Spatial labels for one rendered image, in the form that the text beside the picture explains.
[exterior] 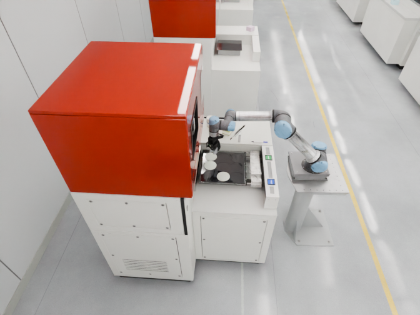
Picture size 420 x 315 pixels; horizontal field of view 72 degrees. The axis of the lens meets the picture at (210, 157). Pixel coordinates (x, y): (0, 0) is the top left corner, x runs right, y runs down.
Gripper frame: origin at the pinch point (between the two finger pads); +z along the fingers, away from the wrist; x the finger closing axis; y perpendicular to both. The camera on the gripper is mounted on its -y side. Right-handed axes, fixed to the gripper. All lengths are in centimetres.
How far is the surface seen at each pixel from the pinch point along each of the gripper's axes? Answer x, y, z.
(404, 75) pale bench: 89, -409, 80
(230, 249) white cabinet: 38, 30, 70
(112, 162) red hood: -7, 83, -51
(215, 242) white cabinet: 28, 37, 60
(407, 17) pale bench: 52, -468, 11
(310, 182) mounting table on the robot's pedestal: 72, -32, 18
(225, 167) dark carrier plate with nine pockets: 10.9, 1.3, 9.3
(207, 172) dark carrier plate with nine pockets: 3.4, 14.8, 9.2
